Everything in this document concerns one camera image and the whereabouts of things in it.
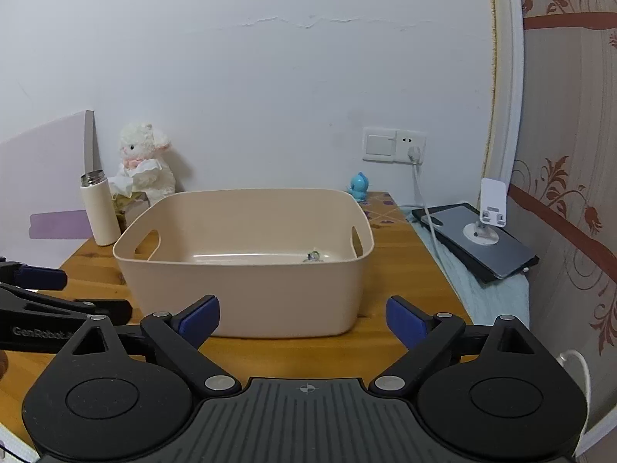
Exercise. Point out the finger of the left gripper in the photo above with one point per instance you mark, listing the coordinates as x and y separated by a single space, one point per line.
29 277
119 311

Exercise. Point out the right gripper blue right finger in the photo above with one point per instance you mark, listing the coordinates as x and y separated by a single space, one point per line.
428 338

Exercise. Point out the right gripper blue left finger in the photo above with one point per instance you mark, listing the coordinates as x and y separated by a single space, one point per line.
176 341

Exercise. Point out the green bag of seeds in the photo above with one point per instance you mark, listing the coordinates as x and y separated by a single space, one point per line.
313 256

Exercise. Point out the person left hand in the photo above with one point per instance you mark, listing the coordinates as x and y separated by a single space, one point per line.
4 363

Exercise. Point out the white purple headboard panel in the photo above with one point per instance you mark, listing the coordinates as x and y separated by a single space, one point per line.
43 218

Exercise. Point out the cream thermos bottle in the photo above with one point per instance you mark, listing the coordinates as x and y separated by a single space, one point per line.
99 207

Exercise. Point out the dark tablet device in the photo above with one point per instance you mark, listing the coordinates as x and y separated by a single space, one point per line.
488 264

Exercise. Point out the tissue box with tissue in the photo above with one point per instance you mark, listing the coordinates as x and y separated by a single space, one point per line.
128 202

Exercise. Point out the beige plastic storage basket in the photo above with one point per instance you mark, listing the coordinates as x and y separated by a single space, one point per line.
246 247

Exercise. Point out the white phone stand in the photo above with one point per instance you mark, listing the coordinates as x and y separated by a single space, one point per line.
492 214

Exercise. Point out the blue bird figurine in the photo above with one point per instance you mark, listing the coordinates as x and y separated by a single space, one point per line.
358 187

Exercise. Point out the white plush lamb toy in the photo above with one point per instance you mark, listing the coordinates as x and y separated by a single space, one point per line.
141 148

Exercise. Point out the white wall switch socket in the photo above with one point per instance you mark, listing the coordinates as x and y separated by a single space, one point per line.
394 145

